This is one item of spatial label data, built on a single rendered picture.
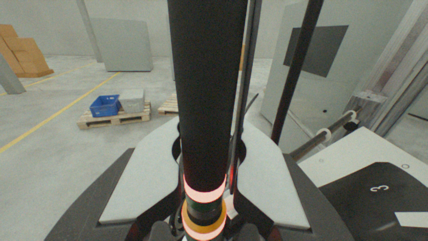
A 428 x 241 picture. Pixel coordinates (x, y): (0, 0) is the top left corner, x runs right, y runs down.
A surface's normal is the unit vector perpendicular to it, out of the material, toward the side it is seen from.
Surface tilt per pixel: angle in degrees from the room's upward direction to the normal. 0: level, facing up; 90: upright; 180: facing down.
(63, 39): 90
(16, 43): 90
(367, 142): 50
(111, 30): 90
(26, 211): 0
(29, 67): 90
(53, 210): 0
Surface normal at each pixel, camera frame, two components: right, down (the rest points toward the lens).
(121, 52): 0.21, 0.51
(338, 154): -0.74, -0.58
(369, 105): -0.82, 0.26
